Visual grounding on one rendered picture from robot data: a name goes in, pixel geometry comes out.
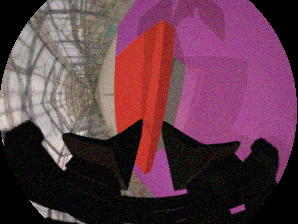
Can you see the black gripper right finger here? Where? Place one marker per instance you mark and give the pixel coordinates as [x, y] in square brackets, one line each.
[187, 157]

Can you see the red rectangular lid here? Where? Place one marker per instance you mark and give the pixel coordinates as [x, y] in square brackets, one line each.
[141, 83]

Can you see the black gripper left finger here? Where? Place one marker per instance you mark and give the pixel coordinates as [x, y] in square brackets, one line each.
[118, 153]

